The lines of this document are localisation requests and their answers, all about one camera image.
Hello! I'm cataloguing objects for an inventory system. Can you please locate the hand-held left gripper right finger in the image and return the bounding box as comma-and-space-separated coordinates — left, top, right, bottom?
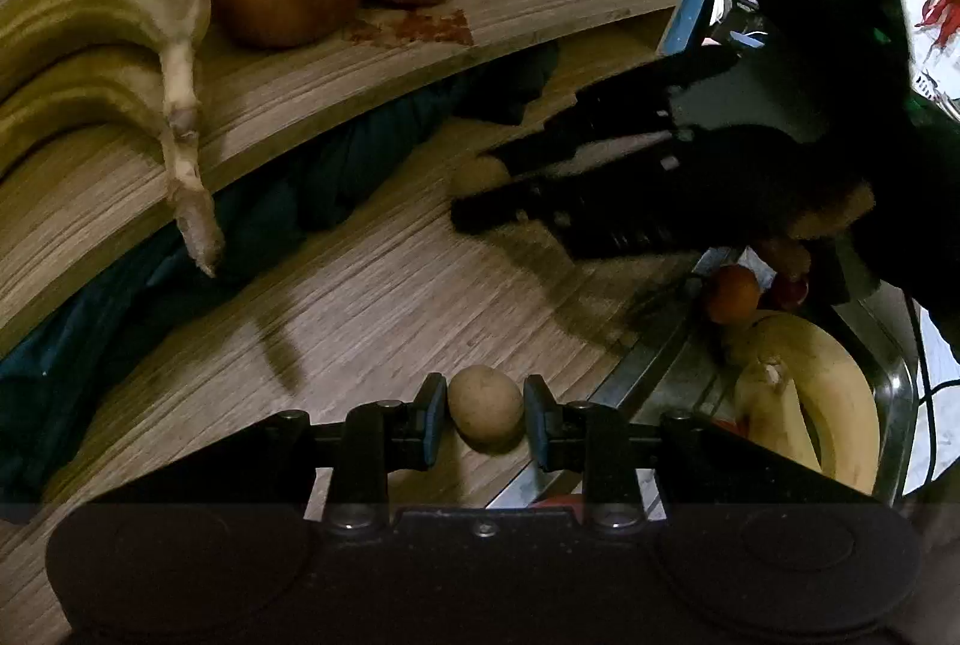
523, 373, 856, 536

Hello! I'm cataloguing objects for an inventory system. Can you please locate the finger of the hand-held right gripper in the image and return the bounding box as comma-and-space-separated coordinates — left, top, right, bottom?
480, 47, 743, 175
450, 141, 715, 261

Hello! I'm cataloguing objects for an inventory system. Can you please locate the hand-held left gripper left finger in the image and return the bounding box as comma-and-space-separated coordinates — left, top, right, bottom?
112, 373, 451, 536

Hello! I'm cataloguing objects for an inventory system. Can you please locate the brown kiwi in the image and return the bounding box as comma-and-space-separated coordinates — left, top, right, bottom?
448, 365, 526, 445
450, 156, 512, 200

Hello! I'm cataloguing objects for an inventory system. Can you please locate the metal tray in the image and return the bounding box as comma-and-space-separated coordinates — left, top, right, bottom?
487, 246, 920, 511

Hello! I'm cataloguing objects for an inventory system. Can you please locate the small tangerine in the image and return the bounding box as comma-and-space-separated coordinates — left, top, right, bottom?
703, 265, 762, 325

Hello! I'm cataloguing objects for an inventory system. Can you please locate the yellow banana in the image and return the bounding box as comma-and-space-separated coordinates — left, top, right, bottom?
733, 356, 822, 473

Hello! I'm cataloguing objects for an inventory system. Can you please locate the curved yellow-green banana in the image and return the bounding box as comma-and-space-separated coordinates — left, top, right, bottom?
739, 309, 880, 494

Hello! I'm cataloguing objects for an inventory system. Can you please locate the person's right hand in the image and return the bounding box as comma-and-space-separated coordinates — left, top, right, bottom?
784, 180, 878, 242

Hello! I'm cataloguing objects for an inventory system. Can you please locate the red hanging cloth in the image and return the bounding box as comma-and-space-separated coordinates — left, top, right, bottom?
915, 0, 960, 47

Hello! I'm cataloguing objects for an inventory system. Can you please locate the red cherry tomato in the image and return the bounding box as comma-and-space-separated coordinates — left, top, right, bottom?
772, 276, 811, 312

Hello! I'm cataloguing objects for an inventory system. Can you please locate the dark blue cloth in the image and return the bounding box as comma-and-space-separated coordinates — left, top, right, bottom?
0, 41, 563, 526

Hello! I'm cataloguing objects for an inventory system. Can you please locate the spotted ripe banana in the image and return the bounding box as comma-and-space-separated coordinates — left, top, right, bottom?
0, 39, 226, 278
0, 0, 213, 100

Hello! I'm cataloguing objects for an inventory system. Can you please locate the black cable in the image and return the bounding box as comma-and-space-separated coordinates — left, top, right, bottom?
904, 292, 960, 488

